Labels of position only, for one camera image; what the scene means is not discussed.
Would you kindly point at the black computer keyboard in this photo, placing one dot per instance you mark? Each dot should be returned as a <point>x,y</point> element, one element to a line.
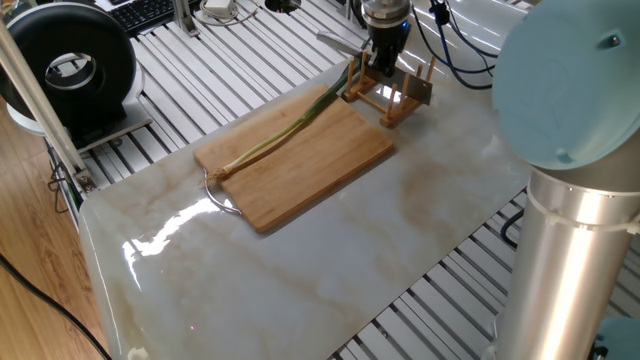
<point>140,12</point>

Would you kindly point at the wooden cutting board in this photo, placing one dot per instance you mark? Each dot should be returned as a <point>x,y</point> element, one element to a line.
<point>310,165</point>

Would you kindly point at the marble pattern table mat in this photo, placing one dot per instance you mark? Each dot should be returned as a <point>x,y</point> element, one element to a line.
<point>300,280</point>

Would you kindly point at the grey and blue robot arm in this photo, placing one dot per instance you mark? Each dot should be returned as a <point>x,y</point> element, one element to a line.
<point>565,100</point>

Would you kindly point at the steel kitchen knife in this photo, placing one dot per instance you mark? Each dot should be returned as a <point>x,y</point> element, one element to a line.
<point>412,87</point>

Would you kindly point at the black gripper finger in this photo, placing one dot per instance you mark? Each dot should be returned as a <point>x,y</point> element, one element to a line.
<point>392,64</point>
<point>377,62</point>

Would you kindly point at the aluminium frame post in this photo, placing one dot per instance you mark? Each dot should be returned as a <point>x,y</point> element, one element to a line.
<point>45,115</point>

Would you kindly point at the green garlic stalk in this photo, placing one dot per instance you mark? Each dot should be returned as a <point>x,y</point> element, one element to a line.
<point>280,135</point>

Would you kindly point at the wooden peg rack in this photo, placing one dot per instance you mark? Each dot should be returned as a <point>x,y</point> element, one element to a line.
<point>395,117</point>

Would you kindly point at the white power adapter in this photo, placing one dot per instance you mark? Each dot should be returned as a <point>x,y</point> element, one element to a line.
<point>217,7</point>

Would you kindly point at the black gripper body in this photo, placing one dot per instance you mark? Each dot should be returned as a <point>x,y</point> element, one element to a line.
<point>389,40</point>

